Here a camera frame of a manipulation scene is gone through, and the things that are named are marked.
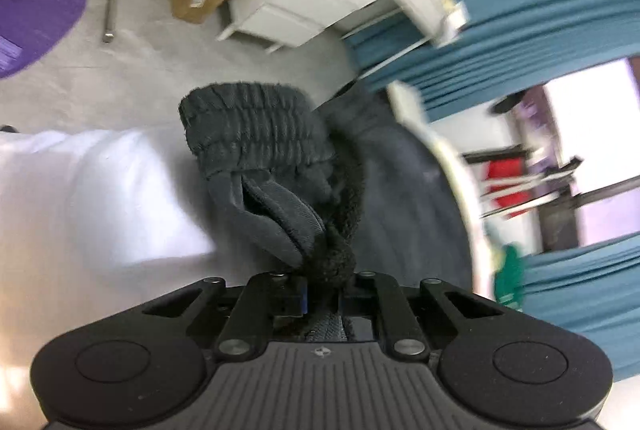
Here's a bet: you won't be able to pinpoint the white bed sheet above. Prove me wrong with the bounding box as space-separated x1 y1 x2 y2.
0 128 219 430

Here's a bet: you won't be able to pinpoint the red cloth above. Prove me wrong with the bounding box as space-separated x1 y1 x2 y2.
482 158 532 217

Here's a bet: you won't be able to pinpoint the purple round mat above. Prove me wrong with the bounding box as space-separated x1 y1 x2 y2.
0 0 89 81

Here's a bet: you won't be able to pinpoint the green cloth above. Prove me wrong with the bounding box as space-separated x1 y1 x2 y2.
492 244 526 312

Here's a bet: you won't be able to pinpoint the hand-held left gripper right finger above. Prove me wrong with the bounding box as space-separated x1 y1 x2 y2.
340 270 505 363

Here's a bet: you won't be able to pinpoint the teal curtain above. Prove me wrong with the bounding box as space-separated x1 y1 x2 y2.
520 232 640 382
344 0 640 122

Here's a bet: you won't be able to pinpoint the dark grey pants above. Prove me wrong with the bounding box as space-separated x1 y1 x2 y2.
178 81 474 345

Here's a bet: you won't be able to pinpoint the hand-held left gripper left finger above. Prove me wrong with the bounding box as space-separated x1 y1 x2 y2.
143 273 308 360

